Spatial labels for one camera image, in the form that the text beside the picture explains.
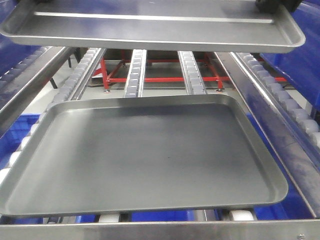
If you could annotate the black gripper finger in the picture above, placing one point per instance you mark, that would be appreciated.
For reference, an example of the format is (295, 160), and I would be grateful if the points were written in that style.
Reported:
(271, 6)

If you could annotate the small silver ribbed tray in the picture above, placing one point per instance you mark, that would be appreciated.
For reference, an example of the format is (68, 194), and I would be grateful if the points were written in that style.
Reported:
(163, 25)

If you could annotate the large grey metal tray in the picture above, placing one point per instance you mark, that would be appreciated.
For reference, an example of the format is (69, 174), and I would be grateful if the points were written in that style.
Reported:
(142, 154)

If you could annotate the blue bin upper right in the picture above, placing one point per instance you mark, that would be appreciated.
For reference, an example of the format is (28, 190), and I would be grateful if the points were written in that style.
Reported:
(301, 67)

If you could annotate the blue bin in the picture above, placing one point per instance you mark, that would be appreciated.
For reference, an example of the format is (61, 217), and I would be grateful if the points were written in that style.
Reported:
(301, 67)
(11, 53)

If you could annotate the right lane roller track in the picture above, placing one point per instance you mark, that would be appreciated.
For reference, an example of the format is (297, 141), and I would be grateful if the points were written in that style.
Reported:
(290, 105)

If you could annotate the centre-right white roller track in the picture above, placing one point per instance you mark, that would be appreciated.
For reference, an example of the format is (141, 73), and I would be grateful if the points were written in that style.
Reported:
(193, 80)

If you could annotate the centre-left white roller track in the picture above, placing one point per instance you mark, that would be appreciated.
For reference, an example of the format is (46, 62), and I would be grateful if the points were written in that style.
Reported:
(134, 84)

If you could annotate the left white roller track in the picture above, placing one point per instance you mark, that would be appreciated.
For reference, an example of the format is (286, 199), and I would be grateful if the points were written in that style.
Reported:
(72, 89)

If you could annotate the front steel rack bar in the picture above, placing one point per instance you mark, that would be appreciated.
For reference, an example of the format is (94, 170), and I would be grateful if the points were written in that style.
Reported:
(180, 230)

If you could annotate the far left roller track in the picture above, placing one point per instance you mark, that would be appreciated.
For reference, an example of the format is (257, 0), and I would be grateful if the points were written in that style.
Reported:
(16, 70)

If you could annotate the blue bin upper left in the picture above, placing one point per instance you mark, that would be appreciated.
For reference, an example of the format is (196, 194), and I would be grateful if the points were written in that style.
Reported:
(11, 53)

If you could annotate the blue bin lower shelf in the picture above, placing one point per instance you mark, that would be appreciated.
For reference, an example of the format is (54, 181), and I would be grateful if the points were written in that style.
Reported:
(11, 140)

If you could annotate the right steel divider rail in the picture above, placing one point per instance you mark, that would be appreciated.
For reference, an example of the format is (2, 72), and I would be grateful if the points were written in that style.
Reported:
(299, 157)

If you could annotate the steel divider rail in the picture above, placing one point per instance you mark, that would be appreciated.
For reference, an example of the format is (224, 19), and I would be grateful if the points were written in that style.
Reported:
(299, 157)
(16, 95)

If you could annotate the red metal frame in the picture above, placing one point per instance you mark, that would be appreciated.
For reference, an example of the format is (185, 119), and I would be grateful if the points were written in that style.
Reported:
(162, 70)

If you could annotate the left steel divider rail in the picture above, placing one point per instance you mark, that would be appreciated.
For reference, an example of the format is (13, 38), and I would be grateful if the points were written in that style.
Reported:
(16, 95)

